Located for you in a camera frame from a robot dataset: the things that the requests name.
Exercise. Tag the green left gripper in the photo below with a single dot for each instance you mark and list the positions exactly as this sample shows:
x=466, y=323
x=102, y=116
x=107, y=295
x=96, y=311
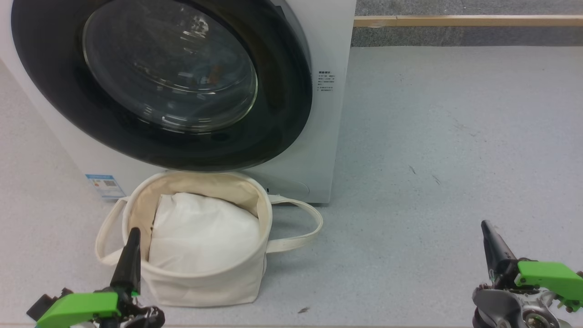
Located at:
x=77, y=307

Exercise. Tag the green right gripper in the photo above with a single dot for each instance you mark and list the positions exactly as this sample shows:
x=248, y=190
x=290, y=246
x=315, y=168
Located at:
x=551, y=278

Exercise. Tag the black round washer door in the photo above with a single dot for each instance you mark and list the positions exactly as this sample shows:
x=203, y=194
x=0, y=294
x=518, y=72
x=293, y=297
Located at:
x=282, y=91

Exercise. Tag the cream canvas laundry basket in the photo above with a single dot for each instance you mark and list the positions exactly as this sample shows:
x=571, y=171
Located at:
x=205, y=287

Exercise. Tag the white front-load washing machine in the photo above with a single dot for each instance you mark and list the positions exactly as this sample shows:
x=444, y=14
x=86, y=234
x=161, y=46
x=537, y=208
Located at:
x=332, y=136

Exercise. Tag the white cushion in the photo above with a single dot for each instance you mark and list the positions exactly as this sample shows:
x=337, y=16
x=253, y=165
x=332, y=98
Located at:
x=200, y=232

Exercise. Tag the blue energy label sticker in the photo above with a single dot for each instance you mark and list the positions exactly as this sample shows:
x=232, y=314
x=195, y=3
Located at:
x=105, y=186

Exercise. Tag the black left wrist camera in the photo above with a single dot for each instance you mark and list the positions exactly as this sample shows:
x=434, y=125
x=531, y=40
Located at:
x=43, y=305

